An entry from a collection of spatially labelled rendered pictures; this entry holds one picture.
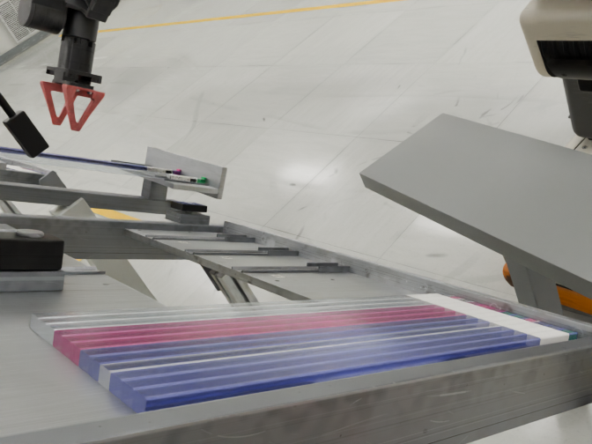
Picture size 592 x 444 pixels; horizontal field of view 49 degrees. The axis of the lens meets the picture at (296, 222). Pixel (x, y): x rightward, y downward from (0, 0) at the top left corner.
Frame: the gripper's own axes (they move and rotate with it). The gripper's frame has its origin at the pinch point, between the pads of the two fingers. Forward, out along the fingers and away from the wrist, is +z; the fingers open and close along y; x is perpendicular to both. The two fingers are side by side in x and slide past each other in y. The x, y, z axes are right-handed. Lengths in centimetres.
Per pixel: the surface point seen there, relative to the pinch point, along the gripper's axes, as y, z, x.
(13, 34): -734, -62, 178
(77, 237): 21.4, 15.7, -3.2
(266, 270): 50, 12, 11
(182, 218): 20.3, 11.7, 14.6
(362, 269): 53, 11, 25
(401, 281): 60, 10, 25
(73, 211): -7.7, 17.0, 6.7
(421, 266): -10, 25, 116
